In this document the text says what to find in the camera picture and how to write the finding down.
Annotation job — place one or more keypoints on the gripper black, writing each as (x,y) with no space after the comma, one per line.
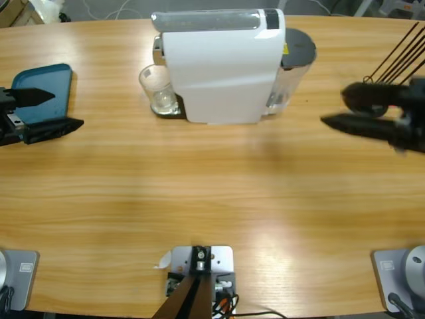
(416,133)
(6,133)

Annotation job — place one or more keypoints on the clear drinking glass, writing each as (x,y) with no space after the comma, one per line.
(159,99)

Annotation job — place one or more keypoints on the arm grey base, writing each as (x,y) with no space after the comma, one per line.
(20,269)
(388,269)

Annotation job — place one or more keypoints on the white capsule coffee machine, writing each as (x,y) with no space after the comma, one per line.
(219,76)

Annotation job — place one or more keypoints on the black capsule holder with rods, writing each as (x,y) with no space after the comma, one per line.
(382,111)

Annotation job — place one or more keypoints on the teal plastic tray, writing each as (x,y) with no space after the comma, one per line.
(43,79)

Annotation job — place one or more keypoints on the clear water tank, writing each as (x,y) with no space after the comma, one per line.
(292,83)

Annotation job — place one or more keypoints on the brown cardboard box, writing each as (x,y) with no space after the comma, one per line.
(16,16)

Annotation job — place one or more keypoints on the white plastic bag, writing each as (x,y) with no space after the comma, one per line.
(46,8)

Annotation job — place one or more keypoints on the white plastic stool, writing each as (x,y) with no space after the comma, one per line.
(395,8)

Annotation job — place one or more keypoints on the white paper tab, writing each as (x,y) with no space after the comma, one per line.
(164,260)

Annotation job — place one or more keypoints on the white mount block dark post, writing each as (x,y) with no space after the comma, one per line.
(220,257)

